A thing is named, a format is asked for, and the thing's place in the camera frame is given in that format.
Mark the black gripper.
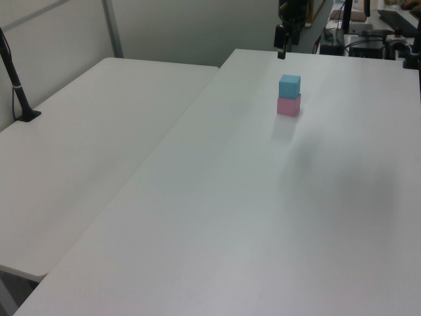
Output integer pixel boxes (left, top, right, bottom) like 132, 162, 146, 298
274, 0, 310, 61

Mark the blue cube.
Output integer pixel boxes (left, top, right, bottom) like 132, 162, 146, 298
278, 74, 302, 100

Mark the pink cube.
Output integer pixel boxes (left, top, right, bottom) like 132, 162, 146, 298
276, 93, 303, 117

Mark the small black box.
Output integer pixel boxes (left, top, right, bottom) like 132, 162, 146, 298
318, 41, 346, 56

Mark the black monitor stand pole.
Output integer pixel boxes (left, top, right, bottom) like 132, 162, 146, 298
341, 0, 355, 35

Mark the black electronics box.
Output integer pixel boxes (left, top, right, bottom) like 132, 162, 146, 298
347, 28, 395, 59

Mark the wooden frame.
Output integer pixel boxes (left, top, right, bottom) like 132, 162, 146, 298
304, 0, 327, 30

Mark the black desk clamp mount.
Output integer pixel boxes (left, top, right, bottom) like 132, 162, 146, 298
401, 19, 421, 70

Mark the grey partition post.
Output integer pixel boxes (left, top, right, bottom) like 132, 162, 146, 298
101, 0, 124, 59

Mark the black camera stand pole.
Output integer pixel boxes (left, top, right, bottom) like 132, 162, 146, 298
0, 26, 43, 124

